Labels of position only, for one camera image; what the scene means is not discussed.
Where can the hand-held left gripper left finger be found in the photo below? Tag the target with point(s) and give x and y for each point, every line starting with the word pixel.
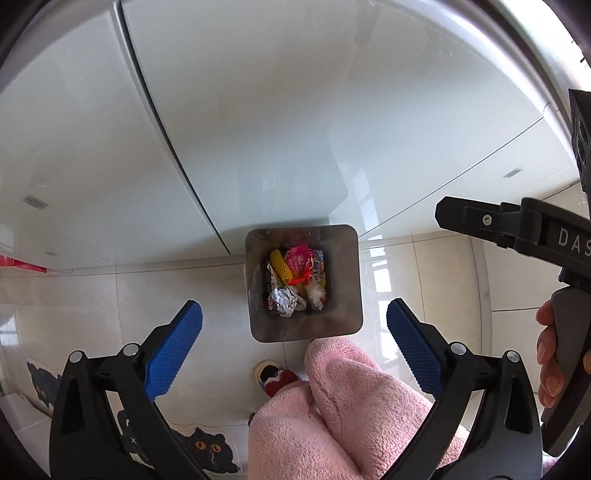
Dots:
pixel 175 350

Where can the red white slipper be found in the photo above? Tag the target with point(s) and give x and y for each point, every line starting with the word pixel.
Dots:
pixel 272 376

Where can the pink fleece pajama pants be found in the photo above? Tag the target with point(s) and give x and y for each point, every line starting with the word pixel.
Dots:
pixel 332 415

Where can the white cabinet door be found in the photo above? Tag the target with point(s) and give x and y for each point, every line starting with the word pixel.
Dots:
pixel 92 138
pixel 323 115

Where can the black cat floor mat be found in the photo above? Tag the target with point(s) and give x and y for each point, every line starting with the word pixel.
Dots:
pixel 203 445

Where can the red plastic strip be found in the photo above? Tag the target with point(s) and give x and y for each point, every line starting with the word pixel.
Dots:
pixel 18 261

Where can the white paper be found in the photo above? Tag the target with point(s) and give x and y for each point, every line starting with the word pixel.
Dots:
pixel 286 300

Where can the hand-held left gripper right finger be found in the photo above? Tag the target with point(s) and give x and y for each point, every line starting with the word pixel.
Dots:
pixel 413 346

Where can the metal trash bin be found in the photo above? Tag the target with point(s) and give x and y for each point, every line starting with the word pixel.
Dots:
pixel 341 286

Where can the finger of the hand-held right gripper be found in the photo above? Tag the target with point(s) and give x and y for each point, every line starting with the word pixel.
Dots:
pixel 471 219

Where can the yellow foam fruit net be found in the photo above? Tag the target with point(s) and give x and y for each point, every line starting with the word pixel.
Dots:
pixel 279 265

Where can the person's right hand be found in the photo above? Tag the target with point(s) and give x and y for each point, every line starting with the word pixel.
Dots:
pixel 547 369

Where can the clear plastic wrapper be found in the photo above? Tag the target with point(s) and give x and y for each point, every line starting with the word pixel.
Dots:
pixel 315 295

